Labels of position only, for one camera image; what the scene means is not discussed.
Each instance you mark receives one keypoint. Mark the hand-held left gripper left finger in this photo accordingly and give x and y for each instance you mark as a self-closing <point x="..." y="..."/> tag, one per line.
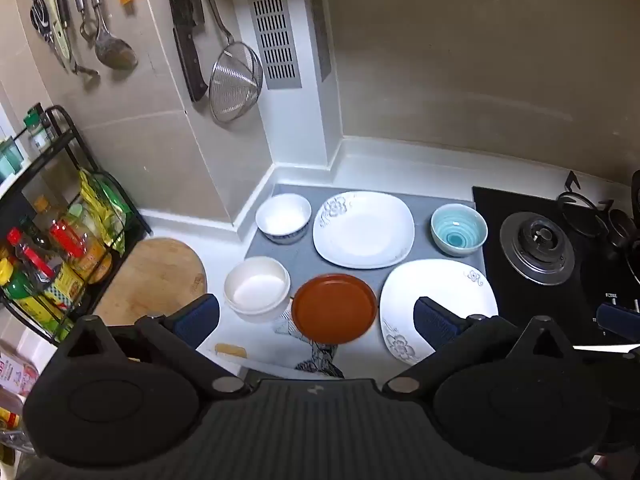
<point x="197" y="317"/>

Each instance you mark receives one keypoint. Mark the black scissors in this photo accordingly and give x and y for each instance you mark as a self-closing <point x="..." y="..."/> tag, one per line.
<point x="41" y="15"/>

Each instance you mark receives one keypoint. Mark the grey mat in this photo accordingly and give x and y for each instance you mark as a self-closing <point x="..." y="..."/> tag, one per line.
<point x="300" y="260"/>

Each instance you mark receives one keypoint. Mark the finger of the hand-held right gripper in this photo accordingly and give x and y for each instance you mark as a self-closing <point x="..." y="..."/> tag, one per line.
<point x="619" y="318"/>

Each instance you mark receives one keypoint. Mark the metal mesh strainer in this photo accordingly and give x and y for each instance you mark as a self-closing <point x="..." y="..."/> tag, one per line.
<point x="235" y="80"/>

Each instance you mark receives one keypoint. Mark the yellow cap green bottle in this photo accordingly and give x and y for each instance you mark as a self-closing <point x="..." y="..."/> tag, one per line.
<point x="16" y="287"/>

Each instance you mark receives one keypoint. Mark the black cleaver knife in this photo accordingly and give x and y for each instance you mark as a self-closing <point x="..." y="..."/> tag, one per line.
<point x="185" y="25"/>

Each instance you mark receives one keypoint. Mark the metal ladle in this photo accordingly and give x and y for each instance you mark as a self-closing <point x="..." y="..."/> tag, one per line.
<point x="115" y="50"/>

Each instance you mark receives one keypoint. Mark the teal glazed bowl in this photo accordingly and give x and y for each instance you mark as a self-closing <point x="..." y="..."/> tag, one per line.
<point x="459" y="228"/>

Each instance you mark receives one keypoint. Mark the red cap sauce bottle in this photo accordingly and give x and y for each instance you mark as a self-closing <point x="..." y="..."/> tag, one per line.
<point x="31" y="260"/>

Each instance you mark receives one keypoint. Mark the pink printed package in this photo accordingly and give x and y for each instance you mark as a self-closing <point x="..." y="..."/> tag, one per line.
<point x="15" y="375"/>

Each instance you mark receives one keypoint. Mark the black glass gas stove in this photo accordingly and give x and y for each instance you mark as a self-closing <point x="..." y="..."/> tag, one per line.
<point x="495" y="202"/>

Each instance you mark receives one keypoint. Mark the patterned cloth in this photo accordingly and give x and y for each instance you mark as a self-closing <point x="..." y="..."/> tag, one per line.
<point x="312" y="356"/>

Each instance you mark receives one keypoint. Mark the brown round plate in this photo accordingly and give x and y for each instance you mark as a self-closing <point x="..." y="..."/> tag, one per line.
<point x="334" y="308"/>

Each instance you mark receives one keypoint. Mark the teal jar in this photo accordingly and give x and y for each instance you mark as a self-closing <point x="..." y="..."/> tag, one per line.
<point x="10" y="156"/>

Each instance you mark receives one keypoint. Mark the green cap spice jar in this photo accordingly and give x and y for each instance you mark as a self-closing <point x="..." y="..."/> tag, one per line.
<point x="37" y="127"/>

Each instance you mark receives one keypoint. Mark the yellow green snack bag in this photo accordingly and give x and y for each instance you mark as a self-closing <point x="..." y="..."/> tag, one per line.
<point x="102" y="205"/>

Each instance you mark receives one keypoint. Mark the round wooden cutting board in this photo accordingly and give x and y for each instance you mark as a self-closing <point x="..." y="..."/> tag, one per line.
<point x="150" y="275"/>

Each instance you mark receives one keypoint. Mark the black pan support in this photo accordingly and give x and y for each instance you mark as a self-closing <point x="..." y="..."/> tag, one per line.
<point x="580" y="205"/>

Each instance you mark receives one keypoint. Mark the white bowl with blue pattern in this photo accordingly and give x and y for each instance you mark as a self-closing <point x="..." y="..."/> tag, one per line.
<point x="282" y="217"/>

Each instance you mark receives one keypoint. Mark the white square floral plate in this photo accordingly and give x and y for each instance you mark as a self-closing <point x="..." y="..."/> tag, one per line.
<point x="440" y="290"/>
<point x="363" y="230"/>

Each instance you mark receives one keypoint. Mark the metal hanging utensil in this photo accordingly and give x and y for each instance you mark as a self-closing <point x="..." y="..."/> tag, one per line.
<point x="80" y="0"/>

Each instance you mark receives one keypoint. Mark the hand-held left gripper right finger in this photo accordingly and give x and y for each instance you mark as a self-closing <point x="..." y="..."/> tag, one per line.
<point x="430" y="325"/>

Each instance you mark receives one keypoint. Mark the orange oil bottle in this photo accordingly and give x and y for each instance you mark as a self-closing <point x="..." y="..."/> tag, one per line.
<point x="82" y="251"/>

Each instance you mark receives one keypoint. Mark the plain white bowl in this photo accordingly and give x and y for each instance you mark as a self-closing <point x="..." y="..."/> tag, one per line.
<point x="257" y="290"/>

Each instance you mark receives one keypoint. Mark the white vent grille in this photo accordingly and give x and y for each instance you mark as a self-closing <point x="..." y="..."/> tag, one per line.
<point x="272" y="20"/>

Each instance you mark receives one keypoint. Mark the silver stove burner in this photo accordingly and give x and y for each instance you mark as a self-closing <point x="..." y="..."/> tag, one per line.
<point x="537" y="246"/>

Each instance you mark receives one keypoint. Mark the pale green peeler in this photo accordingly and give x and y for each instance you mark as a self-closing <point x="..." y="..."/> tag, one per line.
<point x="61" y="35"/>

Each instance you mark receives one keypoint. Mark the dark vent grille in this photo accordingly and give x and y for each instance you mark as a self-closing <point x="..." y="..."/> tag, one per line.
<point x="320" y="20"/>

